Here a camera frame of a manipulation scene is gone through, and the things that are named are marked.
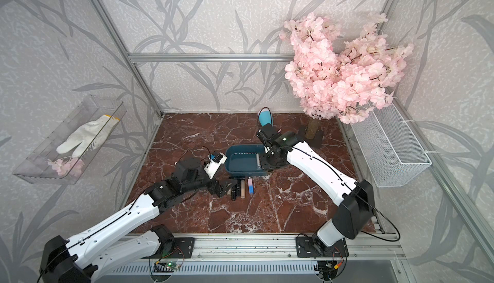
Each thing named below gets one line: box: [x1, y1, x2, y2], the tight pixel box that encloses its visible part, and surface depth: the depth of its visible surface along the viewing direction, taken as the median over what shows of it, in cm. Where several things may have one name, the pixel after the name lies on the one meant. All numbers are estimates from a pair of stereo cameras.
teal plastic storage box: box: [225, 144, 269, 177], surface depth 103 cm
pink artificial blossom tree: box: [280, 12, 414, 140], surface depth 66 cm
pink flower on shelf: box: [47, 156, 85, 177], surface depth 60 cm
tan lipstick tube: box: [240, 180, 246, 199], surface depth 89 cm
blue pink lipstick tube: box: [247, 176, 255, 195], surface depth 91 cm
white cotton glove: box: [55, 114, 120, 158], surface depth 68 cm
